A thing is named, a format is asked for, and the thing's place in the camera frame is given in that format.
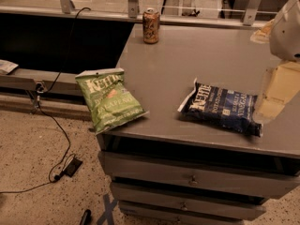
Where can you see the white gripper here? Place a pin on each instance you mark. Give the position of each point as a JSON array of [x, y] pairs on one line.
[[287, 37]]

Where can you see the green jalapeno chip bag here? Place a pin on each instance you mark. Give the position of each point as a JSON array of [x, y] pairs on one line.
[[110, 104]]

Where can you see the blue chip bag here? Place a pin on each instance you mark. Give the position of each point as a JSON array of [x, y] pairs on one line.
[[222, 108]]

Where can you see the orange drink can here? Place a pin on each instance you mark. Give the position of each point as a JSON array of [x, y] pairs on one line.
[[150, 25]]

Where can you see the black power adapter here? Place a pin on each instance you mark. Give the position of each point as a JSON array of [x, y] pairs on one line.
[[72, 167]]

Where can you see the black cylindrical object on floor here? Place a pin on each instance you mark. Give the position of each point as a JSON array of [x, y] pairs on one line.
[[86, 217]]

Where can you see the white paper on ledge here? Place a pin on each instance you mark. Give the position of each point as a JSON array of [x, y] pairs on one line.
[[6, 67]]

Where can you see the grey metal ledge rail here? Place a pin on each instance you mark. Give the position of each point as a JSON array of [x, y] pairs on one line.
[[27, 79]]

